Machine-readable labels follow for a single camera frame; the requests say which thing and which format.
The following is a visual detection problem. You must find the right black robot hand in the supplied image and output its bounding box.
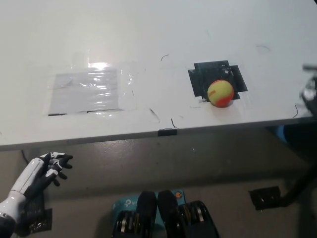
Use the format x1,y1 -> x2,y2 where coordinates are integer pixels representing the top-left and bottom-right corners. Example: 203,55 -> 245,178
299,63 -> 317,110

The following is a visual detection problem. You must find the black tape patch on table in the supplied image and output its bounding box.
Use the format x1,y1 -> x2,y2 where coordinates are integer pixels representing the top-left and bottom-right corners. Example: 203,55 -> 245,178
187,59 -> 248,103

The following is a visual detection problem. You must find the small black tape strip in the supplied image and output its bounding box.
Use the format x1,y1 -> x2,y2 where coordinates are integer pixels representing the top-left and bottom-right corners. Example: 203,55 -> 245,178
157,127 -> 178,137

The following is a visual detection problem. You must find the thin black cable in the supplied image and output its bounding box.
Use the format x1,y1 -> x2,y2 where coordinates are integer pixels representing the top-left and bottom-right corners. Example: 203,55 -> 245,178
20,149 -> 30,165

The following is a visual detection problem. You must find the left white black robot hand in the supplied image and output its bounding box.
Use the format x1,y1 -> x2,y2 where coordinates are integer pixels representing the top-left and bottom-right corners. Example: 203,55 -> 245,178
9,151 -> 74,199

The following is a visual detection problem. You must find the paper sheet under clear tape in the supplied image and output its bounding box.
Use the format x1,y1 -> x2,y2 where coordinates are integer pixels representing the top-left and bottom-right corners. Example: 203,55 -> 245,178
47,67 -> 124,117

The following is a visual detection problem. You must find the blue object under table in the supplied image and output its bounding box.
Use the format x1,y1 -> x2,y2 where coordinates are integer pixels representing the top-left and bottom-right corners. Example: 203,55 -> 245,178
276,125 -> 287,146

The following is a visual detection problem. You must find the teal cardboard router box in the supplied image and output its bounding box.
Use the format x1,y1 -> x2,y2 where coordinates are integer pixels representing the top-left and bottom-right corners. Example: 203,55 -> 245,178
112,188 -> 186,228

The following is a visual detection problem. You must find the yellow orange tennis ball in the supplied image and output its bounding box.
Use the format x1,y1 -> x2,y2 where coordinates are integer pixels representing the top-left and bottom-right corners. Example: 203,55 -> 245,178
207,79 -> 235,108

